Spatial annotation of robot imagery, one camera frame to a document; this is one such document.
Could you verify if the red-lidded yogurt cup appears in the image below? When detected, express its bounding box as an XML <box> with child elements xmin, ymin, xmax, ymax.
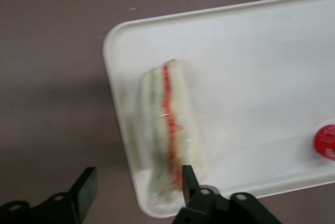
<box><xmin>313</xmin><ymin>124</ymin><xmax>335</xmax><ymax>162</ymax></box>

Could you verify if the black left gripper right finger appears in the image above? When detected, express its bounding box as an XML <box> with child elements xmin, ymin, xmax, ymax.
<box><xmin>171</xmin><ymin>165</ymin><xmax>283</xmax><ymax>224</ymax></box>

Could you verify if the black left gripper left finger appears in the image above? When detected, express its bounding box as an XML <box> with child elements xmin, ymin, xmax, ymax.
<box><xmin>0</xmin><ymin>166</ymin><xmax>98</xmax><ymax>224</ymax></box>

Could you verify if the triangle sandwich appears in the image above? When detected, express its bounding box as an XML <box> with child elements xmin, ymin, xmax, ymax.
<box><xmin>138</xmin><ymin>59</ymin><xmax>209</xmax><ymax>209</ymax></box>

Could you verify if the beige plastic tray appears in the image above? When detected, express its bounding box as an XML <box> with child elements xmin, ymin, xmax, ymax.
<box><xmin>103</xmin><ymin>0</ymin><xmax>335</xmax><ymax>219</ymax></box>

